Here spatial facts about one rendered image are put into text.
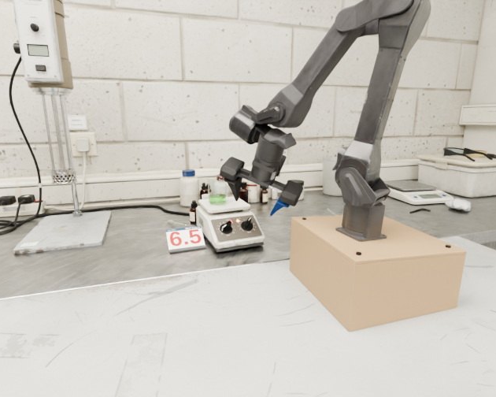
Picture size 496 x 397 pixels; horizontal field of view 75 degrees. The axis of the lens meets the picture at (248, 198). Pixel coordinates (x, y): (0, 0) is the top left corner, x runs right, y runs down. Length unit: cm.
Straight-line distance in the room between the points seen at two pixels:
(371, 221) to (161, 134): 93
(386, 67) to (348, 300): 36
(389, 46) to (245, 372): 51
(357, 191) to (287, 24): 104
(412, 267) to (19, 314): 64
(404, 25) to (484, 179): 112
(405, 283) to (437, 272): 6
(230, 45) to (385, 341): 115
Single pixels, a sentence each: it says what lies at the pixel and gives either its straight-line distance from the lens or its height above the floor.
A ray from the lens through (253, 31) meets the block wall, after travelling 143.
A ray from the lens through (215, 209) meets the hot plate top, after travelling 84.
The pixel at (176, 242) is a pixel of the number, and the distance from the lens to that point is 84.
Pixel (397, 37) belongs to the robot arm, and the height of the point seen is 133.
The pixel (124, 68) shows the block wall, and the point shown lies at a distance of 133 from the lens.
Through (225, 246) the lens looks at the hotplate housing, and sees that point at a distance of 79.
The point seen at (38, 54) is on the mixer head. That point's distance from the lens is 97.
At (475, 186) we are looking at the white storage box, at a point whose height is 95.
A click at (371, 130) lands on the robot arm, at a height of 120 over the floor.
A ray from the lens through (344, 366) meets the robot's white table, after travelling 50.
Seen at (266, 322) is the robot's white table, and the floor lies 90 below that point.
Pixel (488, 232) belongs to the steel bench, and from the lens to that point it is 117.
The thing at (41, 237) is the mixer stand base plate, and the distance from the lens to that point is 102.
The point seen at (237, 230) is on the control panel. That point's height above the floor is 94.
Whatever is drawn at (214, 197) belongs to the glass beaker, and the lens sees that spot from 87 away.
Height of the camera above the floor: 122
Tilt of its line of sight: 14 degrees down
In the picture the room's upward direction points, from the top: straight up
